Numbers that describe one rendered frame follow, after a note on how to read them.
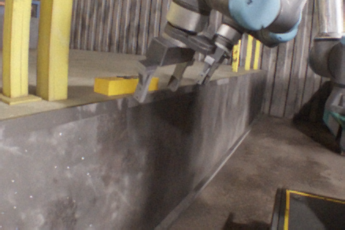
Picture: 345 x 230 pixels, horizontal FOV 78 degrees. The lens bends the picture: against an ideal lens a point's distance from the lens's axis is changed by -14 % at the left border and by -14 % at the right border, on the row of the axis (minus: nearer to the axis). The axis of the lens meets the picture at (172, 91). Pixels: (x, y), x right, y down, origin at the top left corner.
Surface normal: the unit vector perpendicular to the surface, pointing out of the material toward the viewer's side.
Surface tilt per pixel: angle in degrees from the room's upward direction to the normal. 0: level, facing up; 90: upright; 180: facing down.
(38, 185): 90
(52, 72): 90
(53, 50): 90
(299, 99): 90
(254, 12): 114
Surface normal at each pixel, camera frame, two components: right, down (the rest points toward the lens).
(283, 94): -0.47, 0.10
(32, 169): 0.88, 0.16
